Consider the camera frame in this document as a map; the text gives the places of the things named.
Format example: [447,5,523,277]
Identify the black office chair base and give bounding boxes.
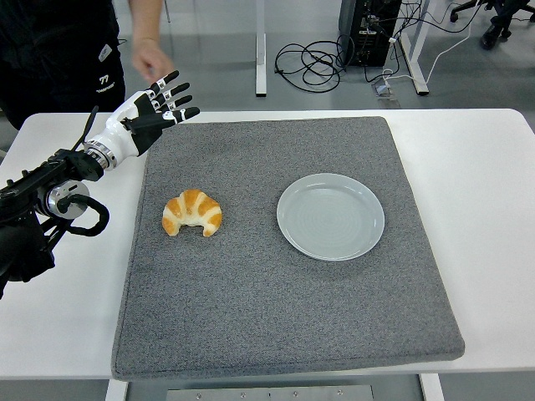
[449,0,535,24]

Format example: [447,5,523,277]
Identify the black computer tower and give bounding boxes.
[337,0,403,69]

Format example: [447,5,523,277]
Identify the person's foot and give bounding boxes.
[480,23,514,51]

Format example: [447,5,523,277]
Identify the grey fabric mat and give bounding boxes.
[110,115,466,382]

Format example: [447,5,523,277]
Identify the white desk leg with foot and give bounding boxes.
[399,0,432,97]

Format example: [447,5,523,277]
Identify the white floor cable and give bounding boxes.
[380,0,482,84]

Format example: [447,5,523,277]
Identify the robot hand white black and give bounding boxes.
[85,69,201,168]

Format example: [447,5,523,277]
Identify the person's left hand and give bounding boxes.
[131,38,176,83]

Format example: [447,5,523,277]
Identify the grey metal plate with screws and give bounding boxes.
[166,384,375,401]

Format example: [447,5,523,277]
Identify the golden croissant bread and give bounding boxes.
[161,188,223,238]

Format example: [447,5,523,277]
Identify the person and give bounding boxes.
[0,0,127,130]

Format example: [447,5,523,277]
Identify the grey floor socket box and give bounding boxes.
[370,81,401,101]

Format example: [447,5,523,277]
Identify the grey round plate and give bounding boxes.
[276,172,386,262]

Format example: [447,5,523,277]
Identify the white table leg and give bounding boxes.
[420,373,445,401]
[104,378,129,401]

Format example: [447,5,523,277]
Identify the black tangled floor cable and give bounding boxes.
[274,39,348,93]

